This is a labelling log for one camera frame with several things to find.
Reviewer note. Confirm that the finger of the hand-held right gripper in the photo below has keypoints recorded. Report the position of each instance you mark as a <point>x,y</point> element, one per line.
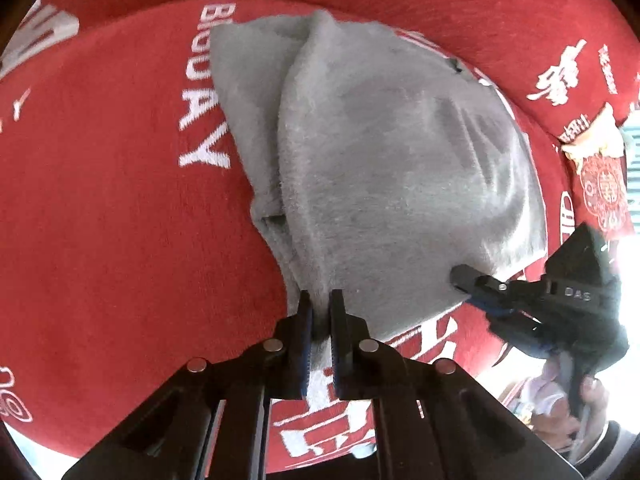
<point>487,282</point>
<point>515,332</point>

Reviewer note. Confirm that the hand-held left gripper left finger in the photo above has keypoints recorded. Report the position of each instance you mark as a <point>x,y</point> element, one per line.
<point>304,340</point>

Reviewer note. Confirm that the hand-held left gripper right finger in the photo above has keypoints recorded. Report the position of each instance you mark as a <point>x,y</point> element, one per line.
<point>338,342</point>

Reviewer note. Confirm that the grey knit sweater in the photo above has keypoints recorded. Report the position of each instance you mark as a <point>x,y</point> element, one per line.
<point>380,175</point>

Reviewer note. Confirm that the person's right hand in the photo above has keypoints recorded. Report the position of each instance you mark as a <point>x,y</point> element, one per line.
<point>595,397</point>

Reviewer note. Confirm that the red printed blanket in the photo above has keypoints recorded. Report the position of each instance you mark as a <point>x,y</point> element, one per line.
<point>120,230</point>

